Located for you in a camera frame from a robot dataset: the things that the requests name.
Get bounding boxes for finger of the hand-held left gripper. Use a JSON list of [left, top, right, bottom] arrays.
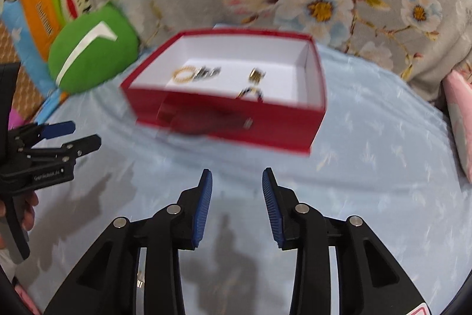
[[22, 134, 102, 162], [9, 121, 76, 144]]

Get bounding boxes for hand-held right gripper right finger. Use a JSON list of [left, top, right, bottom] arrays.
[[262, 167, 432, 315]]

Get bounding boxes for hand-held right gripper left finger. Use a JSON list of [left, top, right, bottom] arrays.
[[44, 168, 214, 315]]

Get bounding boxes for red cardboard box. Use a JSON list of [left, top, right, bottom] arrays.
[[120, 28, 328, 157]]

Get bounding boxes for gold twisted bangle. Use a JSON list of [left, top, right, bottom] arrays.
[[173, 66, 198, 84]]

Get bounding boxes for black bead bracelet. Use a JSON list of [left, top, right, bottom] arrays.
[[236, 86, 265, 103]]

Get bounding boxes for silver wristwatch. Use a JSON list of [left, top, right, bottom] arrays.
[[195, 66, 222, 79]]

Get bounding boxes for person's left hand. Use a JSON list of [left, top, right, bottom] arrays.
[[0, 190, 35, 249]]

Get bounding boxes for green pillow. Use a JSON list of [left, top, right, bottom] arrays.
[[48, 2, 140, 94]]

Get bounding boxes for light blue palm-print sheet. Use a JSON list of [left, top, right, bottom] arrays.
[[7, 23, 472, 315]]

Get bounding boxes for colourful cartoon blanket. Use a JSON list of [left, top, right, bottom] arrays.
[[0, 0, 96, 124]]

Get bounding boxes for pink pillow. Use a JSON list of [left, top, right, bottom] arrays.
[[442, 69, 472, 185]]

